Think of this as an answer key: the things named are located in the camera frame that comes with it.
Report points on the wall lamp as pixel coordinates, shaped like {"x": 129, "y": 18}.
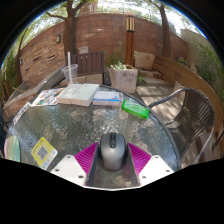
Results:
{"x": 20, "y": 61}
{"x": 58, "y": 38}

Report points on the blue and white box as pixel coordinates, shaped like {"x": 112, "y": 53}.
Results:
{"x": 106, "y": 98}

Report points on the yellow code card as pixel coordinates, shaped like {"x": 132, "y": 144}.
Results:
{"x": 44, "y": 152}

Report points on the grey and black computer mouse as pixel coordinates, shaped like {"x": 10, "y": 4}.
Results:
{"x": 113, "y": 150}

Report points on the white drinking straw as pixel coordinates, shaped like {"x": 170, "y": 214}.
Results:
{"x": 69, "y": 60}

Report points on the clear plastic cup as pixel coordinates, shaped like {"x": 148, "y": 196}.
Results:
{"x": 74, "y": 75}

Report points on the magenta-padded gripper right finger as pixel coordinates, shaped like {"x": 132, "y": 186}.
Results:
{"x": 154, "y": 166}

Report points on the dark wooden slatted bench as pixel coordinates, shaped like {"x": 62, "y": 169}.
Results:
{"x": 88, "y": 63}

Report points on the green wipes packet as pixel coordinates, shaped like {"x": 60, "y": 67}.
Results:
{"x": 135, "y": 109}

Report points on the pale stone block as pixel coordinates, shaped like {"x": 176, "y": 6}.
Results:
{"x": 144, "y": 60}

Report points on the concrete planter with plant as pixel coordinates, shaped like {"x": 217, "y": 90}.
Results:
{"x": 124, "y": 79}

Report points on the stone raised bed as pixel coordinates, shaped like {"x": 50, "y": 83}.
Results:
{"x": 30, "y": 88}

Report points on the colourful magazine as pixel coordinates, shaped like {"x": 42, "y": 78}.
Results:
{"x": 47, "y": 96}

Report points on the round pastel green mouse pad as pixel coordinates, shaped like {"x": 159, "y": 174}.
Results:
{"x": 12, "y": 149}

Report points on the wooden lamp post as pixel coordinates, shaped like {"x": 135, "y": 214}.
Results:
{"x": 130, "y": 40}

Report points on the white flat box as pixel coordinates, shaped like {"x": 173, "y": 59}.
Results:
{"x": 79, "y": 94}

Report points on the slim tree trunk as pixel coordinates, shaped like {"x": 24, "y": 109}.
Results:
{"x": 165, "y": 33}

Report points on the curved wooden bench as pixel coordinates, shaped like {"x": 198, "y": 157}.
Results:
{"x": 186, "y": 75}

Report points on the branching tree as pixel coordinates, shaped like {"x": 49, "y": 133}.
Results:
{"x": 70, "y": 30}

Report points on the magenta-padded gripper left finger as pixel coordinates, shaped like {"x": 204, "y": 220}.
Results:
{"x": 68, "y": 166}

